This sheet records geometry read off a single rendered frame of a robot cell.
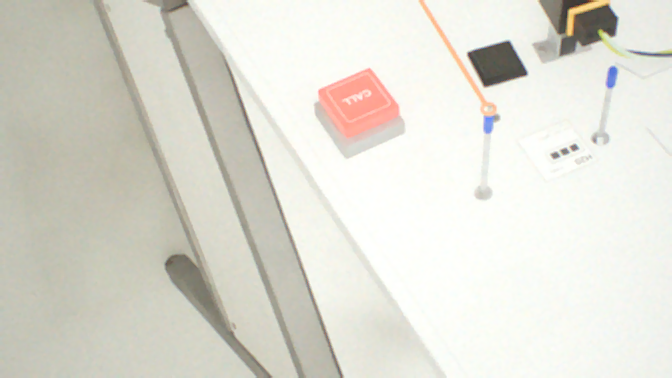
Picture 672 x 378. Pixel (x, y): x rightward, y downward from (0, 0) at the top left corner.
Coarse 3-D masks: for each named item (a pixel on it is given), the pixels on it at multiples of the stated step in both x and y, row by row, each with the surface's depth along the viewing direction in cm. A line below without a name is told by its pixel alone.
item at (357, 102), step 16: (352, 80) 109; (368, 80) 109; (320, 96) 108; (336, 96) 108; (352, 96) 108; (368, 96) 108; (384, 96) 107; (336, 112) 107; (352, 112) 107; (368, 112) 106; (384, 112) 107; (352, 128) 106; (368, 128) 107
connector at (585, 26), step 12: (588, 12) 106; (600, 12) 106; (612, 12) 106; (576, 24) 106; (588, 24) 105; (600, 24) 105; (612, 24) 106; (576, 36) 107; (588, 36) 105; (612, 36) 107
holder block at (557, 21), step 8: (544, 0) 109; (552, 0) 108; (560, 0) 106; (568, 0) 106; (576, 0) 106; (584, 0) 106; (544, 8) 110; (552, 8) 108; (560, 8) 106; (552, 16) 109; (560, 16) 107; (552, 24) 109; (560, 24) 108; (560, 32) 108
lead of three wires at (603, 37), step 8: (600, 32) 105; (600, 40) 106; (608, 40) 105; (616, 48) 104; (624, 56) 104; (632, 56) 103; (640, 56) 103; (648, 56) 103; (656, 56) 103; (664, 56) 103
